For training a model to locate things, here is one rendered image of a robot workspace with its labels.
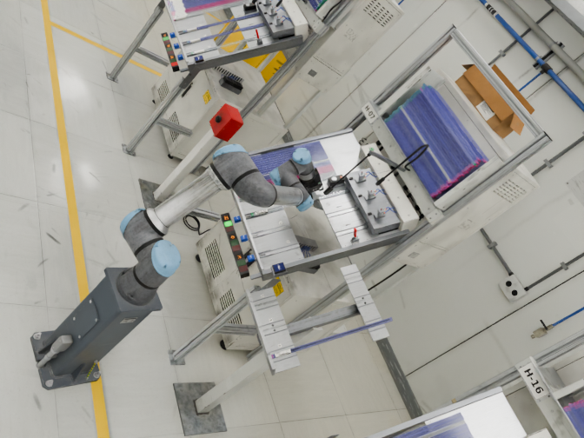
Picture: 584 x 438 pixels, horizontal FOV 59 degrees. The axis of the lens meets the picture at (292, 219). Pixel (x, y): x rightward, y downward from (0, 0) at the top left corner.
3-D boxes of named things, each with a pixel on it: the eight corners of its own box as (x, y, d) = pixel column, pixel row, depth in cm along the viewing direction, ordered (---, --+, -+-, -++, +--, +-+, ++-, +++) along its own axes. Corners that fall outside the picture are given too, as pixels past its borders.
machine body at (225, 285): (218, 355, 279) (295, 294, 251) (189, 248, 316) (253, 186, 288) (298, 356, 325) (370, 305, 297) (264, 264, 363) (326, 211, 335)
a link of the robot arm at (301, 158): (287, 153, 220) (303, 142, 221) (291, 168, 229) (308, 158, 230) (296, 164, 216) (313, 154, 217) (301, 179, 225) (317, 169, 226)
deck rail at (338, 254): (262, 281, 229) (262, 275, 224) (261, 277, 230) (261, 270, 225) (407, 239, 244) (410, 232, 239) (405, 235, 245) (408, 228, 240)
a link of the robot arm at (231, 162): (129, 258, 181) (256, 168, 178) (109, 223, 184) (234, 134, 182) (144, 261, 192) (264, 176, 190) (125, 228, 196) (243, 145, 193)
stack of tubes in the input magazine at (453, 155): (431, 198, 228) (482, 159, 216) (382, 119, 255) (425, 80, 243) (445, 204, 237) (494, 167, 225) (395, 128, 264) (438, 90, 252)
